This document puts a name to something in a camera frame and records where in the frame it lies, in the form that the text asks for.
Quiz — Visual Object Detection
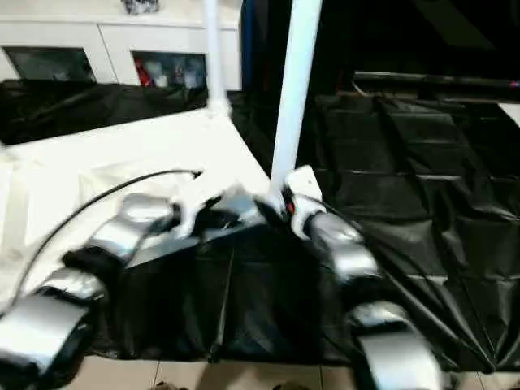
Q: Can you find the dark long bar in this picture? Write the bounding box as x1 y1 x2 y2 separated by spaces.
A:
352 70 520 89

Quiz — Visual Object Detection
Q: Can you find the white plastic table top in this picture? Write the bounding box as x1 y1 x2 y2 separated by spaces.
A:
0 103 293 318

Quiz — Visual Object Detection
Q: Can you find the white flat board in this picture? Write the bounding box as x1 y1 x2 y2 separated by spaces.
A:
498 102 520 124

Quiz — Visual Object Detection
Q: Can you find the dark bundle on cabinet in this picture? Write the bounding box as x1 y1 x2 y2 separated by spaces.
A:
120 0 163 16

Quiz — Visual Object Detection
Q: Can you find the white glass-door cabinet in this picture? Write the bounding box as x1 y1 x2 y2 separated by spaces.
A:
0 0 244 91

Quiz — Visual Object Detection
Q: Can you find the black left camera cable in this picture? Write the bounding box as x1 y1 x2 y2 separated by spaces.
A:
0 168 204 318

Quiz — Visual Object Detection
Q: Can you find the black table mat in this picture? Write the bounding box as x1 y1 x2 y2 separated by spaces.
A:
0 76 520 373

